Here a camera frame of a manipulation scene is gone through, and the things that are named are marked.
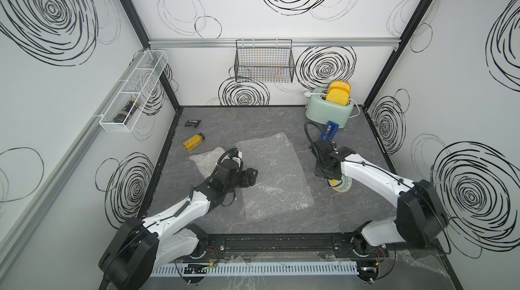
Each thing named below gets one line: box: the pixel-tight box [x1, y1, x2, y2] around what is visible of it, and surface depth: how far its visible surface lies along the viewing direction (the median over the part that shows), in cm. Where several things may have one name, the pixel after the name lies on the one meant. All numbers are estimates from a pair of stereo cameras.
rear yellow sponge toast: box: [330, 80, 352, 91], surface depth 101 cm
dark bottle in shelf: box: [113, 100, 141, 126], surface depth 68 cm
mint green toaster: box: [304, 88, 355, 129], surface depth 104 cm
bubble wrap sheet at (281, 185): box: [236, 132, 315, 223], surface depth 91 cm
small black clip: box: [184, 119, 202, 129], surface depth 113 cm
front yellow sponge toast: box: [325, 88, 350, 106], surface depth 101 cm
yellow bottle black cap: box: [182, 132, 206, 152], surface depth 102 cm
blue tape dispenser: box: [319, 120, 340, 141], surface depth 104 cm
